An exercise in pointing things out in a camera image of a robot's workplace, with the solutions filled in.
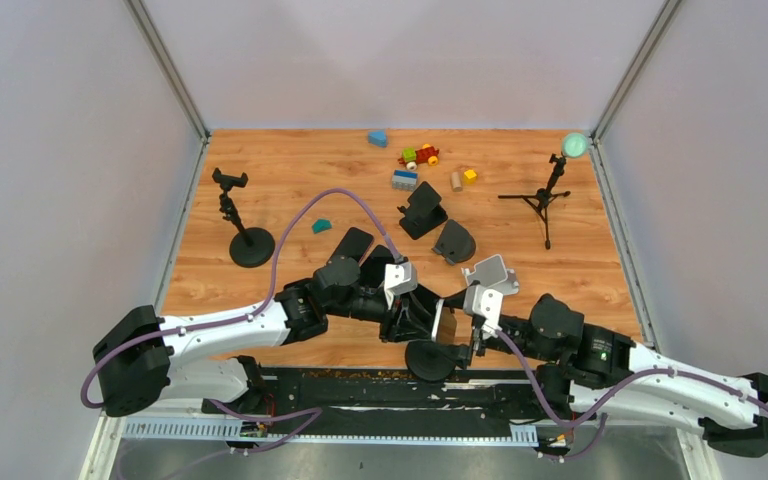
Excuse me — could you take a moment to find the green ball on tripod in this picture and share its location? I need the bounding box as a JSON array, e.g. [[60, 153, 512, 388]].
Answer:
[[561, 132, 590, 159]]

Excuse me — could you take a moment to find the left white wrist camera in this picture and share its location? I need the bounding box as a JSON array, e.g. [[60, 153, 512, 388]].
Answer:
[[382, 261, 418, 308]]

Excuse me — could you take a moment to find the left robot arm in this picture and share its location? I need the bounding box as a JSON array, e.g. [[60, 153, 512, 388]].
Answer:
[[93, 255, 443, 417]]

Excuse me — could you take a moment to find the yellow small block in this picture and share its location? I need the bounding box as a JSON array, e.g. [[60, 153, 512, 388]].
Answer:
[[462, 169, 478, 185]]

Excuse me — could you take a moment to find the grey round phone stand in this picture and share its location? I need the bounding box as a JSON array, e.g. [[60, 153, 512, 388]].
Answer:
[[432, 219, 477, 265]]

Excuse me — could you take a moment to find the tall black round-base stand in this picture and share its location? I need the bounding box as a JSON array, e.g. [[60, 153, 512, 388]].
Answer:
[[403, 291, 471, 384]]

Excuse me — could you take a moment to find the wooden cylinder block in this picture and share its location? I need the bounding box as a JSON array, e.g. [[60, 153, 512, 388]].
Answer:
[[450, 171, 463, 192]]

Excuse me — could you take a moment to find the black round-base clamp stand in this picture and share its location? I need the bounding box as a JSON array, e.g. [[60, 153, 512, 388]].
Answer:
[[211, 167, 276, 268]]

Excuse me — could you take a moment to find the pink phone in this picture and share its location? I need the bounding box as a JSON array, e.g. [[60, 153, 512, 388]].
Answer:
[[331, 227, 374, 264]]

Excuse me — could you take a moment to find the blue white block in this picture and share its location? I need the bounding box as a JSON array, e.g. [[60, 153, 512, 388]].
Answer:
[[391, 170, 419, 192]]

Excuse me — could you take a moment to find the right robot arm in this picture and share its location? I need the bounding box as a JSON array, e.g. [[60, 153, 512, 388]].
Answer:
[[439, 284, 768, 458]]

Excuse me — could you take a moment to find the teal small block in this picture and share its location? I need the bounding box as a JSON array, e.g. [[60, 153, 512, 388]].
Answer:
[[311, 218, 332, 234]]

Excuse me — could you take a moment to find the white phone stand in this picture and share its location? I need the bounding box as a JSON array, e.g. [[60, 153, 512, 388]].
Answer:
[[461, 254, 520, 296]]

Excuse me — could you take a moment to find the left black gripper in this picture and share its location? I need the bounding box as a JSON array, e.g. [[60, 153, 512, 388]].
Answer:
[[326, 285, 435, 342]]

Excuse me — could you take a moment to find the blue triangular block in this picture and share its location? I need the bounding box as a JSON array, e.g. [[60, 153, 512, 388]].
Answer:
[[366, 130, 389, 148]]

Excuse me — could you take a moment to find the black mini tripod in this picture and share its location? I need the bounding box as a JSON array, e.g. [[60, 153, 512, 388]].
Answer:
[[497, 154, 571, 250]]

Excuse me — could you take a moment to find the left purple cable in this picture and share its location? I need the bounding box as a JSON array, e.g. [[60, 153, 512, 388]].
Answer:
[[79, 188, 405, 410]]

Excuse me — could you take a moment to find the black folding phone stand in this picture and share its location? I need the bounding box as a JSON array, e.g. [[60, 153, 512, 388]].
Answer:
[[397, 181, 449, 240]]

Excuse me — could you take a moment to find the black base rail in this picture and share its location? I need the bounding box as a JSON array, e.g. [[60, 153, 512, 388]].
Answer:
[[118, 364, 597, 446]]

